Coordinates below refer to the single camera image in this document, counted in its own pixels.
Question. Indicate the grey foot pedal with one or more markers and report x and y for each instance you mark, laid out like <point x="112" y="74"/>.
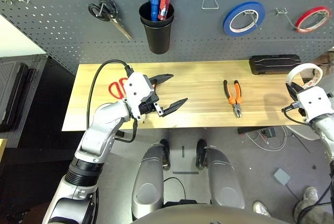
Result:
<point x="281" y="176"/>

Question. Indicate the grey bystander shoe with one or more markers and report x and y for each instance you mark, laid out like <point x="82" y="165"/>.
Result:
<point x="310" y="193"/>

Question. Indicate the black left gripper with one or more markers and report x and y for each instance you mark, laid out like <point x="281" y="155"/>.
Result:
<point x="149" y="104"/>

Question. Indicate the white bystander shoe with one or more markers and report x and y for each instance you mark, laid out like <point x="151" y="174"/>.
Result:
<point x="261" y="208"/>

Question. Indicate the silver robot leg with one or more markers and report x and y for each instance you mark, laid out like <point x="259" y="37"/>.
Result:
<point x="221" y="179"/>
<point x="146" y="182"/>

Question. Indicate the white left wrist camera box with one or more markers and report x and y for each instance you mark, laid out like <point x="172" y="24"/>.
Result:
<point x="135" y="88"/>

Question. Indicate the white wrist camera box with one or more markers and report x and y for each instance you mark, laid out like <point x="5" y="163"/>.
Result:
<point x="313" y="101"/>
<point x="135" y="88"/>

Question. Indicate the red tape roll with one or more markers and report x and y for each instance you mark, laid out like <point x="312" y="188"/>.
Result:
<point x="298" y="24"/>

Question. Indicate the olive bystander trouser leg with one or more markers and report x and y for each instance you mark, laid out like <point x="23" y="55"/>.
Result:
<point x="308" y="212"/>

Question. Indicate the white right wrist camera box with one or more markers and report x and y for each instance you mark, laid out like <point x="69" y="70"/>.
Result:
<point x="313" y="101"/>

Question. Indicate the black power adapter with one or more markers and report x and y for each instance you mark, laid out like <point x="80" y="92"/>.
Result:
<point x="268" y="132"/>

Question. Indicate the silver right robot leg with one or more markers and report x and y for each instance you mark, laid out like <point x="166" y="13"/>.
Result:
<point x="221" y="179"/>

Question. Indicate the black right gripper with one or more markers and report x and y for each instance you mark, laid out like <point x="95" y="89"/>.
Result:
<point x="302" y="107"/>

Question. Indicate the grey robot torso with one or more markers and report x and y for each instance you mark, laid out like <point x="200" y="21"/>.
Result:
<point x="208" y="214"/>

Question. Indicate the black plastic tool case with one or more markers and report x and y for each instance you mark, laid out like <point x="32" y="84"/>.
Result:
<point x="274" y="64"/>

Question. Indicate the white tape roll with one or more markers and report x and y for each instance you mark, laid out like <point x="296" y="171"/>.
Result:
<point x="302" y="66"/>

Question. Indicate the brown background furniture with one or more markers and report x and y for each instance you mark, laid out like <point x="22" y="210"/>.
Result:
<point x="327" y="60"/>

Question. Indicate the silver left robot leg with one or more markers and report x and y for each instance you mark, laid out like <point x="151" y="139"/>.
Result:
<point x="146" y="182"/>

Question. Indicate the yellow wooden board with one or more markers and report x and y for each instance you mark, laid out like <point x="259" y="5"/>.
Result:
<point x="2" y="151"/>

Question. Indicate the orange black pliers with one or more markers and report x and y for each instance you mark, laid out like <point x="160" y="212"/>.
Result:
<point x="232" y="98"/>

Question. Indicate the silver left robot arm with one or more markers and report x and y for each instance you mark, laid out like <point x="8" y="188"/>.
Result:
<point x="99" y="135"/>

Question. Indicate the dark floor tape strip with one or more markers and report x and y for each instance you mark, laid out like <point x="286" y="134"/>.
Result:
<point x="185" y="173"/>
<point x="182" y="152"/>

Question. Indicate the blue tape roll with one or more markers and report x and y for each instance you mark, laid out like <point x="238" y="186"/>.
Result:
<point x="226" y="23"/>

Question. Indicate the black equipment case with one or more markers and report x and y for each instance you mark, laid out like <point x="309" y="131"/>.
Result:
<point x="15" y="91"/>

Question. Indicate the grey metal pegboard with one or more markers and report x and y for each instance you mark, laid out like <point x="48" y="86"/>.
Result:
<point x="65" y="38"/>

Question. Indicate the black plastic cup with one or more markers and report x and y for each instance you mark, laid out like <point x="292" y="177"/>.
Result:
<point x="145" y="12"/>
<point x="159" y="41"/>

